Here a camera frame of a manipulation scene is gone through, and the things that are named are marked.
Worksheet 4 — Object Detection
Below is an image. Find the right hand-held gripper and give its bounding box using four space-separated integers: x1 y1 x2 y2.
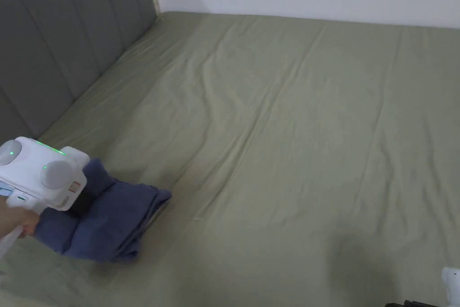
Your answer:
384 267 460 307

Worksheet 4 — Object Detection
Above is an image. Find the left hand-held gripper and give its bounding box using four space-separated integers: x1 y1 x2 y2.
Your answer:
0 136 98 217

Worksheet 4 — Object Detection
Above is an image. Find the dark blue shirt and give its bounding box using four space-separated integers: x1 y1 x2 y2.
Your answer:
33 157 173 263

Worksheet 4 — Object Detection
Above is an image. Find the person's left hand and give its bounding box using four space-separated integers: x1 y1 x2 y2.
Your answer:
0 199 40 241

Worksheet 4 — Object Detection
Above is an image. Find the grey padded headboard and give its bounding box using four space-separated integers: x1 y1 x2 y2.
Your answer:
0 0 159 144

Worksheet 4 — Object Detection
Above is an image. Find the bed with pale green sheet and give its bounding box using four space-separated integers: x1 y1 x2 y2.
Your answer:
0 11 460 307

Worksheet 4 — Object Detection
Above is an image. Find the white cable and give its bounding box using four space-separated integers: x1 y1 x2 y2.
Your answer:
0 224 27 261

